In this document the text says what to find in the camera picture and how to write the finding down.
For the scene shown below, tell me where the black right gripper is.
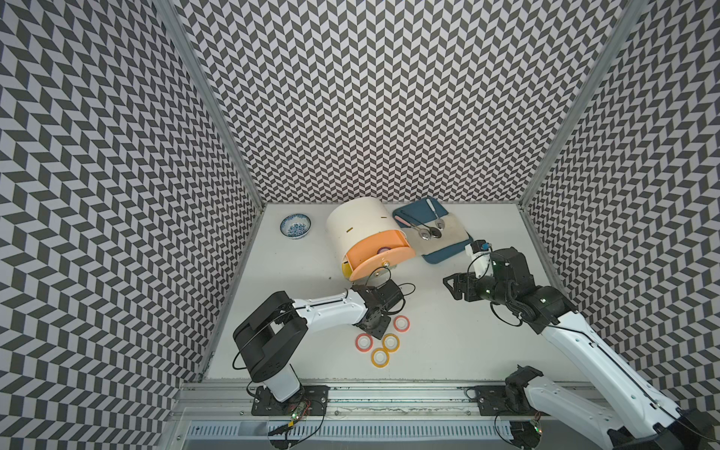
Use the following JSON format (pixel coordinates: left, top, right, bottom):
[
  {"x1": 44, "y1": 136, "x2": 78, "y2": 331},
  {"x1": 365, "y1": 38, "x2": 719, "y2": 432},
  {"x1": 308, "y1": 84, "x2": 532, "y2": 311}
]
[{"x1": 442, "y1": 270, "x2": 514, "y2": 307}]

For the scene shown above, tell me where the yellow drawer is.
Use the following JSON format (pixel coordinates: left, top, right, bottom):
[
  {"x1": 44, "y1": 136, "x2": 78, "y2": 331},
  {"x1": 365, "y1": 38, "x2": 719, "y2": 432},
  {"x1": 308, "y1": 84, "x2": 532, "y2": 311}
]
[{"x1": 341, "y1": 261, "x2": 354, "y2": 281}]

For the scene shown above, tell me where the pink top drawer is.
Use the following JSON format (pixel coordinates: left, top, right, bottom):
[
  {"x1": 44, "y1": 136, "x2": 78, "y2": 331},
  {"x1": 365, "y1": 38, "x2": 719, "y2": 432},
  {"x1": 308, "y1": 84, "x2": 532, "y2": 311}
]
[{"x1": 343, "y1": 230, "x2": 416, "y2": 281}]

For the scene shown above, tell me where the white drawer cabinet shell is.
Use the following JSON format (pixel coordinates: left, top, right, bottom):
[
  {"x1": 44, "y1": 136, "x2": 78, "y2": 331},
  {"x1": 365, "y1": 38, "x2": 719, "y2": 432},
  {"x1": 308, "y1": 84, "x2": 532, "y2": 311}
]
[{"x1": 325, "y1": 197, "x2": 402, "y2": 262}]

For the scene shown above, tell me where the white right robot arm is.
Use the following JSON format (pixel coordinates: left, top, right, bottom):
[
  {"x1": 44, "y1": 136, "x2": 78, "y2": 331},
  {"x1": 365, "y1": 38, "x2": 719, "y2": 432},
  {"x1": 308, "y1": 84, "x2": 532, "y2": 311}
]
[{"x1": 442, "y1": 241, "x2": 719, "y2": 449}]

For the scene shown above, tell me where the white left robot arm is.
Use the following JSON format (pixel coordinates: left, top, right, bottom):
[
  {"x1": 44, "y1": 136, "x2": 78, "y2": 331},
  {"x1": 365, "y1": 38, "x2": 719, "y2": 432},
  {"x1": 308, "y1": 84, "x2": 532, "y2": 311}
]
[{"x1": 232, "y1": 280, "x2": 405, "y2": 403}]

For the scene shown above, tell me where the red tape roll upper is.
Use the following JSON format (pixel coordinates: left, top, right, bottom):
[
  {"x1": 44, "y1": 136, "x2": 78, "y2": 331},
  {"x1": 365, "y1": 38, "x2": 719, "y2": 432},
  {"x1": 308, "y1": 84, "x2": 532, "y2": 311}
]
[{"x1": 392, "y1": 315, "x2": 411, "y2": 334}]

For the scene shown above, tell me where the red tape roll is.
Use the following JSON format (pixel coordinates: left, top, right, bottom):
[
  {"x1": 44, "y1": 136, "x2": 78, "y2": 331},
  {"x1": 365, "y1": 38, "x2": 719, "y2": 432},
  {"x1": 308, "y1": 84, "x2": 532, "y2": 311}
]
[
  {"x1": 354, "y1": 333, "x2": 374, "y2": 353},
  {"x1": 392, "y1": 315, "x2": 411, "y2": 334}
]

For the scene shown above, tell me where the yellow tape roll upper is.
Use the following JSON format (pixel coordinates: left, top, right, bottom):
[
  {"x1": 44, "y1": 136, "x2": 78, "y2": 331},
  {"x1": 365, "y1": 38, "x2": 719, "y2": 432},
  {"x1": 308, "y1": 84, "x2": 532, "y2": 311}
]
[{"x1": 382, "y1": 333, "x2": 401, "y2": 354}]

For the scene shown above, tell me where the yellow tape roll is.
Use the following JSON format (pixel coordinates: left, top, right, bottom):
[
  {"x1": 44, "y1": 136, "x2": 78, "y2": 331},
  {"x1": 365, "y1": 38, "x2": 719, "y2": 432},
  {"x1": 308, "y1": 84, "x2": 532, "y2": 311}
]
[
  {"x1": 371, "y1": 348, "x2": 390, "y2": 369},
  {"x1": 382, "y1": 333, "x2": 401, "y2": 354}
]

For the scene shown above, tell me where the red tape roll left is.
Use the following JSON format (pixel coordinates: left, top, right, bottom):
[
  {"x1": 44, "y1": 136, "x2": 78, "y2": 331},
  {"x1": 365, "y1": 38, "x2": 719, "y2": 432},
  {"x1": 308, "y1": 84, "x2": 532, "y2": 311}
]
[{"x1": 354, "y1": 333, "x2": 374, "y2": 353}]

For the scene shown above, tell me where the yellow tape roll lower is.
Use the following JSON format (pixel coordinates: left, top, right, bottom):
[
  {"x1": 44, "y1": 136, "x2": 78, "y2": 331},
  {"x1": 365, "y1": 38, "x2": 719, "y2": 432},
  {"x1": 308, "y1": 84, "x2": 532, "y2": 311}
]
[{"x1": 371, "y1": 348, "x2": 390, "y2": 369}]

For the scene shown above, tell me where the beige cloth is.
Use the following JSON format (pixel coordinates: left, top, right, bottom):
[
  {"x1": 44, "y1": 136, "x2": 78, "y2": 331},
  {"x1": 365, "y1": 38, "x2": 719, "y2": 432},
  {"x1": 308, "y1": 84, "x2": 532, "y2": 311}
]
[{"x1": 395, "y1": 215, "x2": 470, "y2": 256}]

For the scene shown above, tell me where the teal tray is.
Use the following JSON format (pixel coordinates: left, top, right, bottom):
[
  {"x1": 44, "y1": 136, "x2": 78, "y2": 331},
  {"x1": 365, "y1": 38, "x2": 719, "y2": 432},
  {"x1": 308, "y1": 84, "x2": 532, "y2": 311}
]
[{"x1": 392, "y1": 197, "x2": 473, "y2": 264}]

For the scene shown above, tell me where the blue floral ceramic bowl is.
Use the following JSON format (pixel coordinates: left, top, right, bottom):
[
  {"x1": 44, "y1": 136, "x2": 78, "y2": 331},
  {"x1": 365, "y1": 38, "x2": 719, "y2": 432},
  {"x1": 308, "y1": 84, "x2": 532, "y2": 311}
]
[{"x1": 279, "y1": 213, "x2": 312, "y2": 239}]

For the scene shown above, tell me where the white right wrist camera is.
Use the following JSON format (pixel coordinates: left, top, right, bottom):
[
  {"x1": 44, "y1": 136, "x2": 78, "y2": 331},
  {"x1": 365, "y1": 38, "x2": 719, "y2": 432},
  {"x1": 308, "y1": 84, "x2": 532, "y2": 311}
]
[{"x1": 465, "y1": 239, "x2": 492, "y2": 279}]

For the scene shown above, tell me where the dark handled spoon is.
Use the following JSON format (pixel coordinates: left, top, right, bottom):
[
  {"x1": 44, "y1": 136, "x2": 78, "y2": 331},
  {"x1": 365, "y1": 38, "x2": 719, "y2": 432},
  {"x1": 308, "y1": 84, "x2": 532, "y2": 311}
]
[{"x1": 403, "y1": 211, "x2": 443, "y2": 238}]

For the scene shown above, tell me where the pink handled spoon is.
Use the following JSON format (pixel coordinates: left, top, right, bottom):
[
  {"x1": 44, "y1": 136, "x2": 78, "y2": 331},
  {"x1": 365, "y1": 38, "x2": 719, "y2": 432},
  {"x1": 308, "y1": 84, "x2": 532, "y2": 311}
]
[{"x1": 394, "y1": 216, "x2": 432, "y2": 240}]

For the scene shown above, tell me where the white handled spoon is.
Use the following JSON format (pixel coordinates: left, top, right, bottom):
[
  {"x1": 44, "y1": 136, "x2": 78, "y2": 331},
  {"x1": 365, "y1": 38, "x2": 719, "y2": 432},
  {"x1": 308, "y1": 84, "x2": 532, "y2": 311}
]
[{"x1": 426, "y1": 198, "x2": 446, "y2": 232}]

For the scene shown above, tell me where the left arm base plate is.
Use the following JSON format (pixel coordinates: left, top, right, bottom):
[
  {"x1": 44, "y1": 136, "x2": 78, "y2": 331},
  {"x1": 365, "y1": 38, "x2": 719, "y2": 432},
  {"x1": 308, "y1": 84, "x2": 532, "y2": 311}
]
[{"x1": 251, "y1": 385, "x2": 330, "y2": 417}]

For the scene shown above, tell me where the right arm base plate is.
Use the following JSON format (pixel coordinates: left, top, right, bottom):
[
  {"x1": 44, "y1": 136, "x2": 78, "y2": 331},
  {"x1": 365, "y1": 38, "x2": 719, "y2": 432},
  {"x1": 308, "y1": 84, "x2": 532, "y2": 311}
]
[{"x1": 466, "y1": 384, "x2": 547, "y2": 417}]

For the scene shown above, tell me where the aluminium front rail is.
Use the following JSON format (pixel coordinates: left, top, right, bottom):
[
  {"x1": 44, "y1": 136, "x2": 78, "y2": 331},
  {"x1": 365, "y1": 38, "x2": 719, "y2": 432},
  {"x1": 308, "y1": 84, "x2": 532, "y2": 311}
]
[{"x1": 168, "y1": 381, "x2": 642, "y2": 450}]

